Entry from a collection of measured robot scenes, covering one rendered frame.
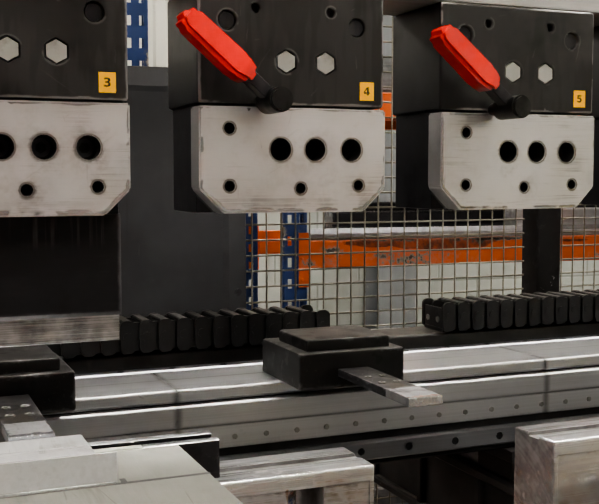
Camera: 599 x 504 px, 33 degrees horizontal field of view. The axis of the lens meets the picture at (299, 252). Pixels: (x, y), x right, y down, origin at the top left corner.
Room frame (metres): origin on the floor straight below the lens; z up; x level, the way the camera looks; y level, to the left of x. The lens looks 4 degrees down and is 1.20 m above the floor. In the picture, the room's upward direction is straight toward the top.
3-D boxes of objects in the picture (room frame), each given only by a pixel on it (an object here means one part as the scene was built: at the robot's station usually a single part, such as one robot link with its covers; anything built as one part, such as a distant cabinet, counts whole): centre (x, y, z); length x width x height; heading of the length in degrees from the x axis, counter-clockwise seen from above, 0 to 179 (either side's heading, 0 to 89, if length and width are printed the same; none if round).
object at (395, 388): (1.00, -0.06, 1.01); 0.26 x 0.12 x 0.05; 23
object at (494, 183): (0.87, -0.17, 1.26); 0.15 x 0.09 x 0.17; 113
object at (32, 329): (0.72, 0.18, 1.13); 0.10 x 0.02 x 0.10; 113
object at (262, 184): (0.79, 0.02, 1.26); 0.15 x 0.09 x 0.17; 113
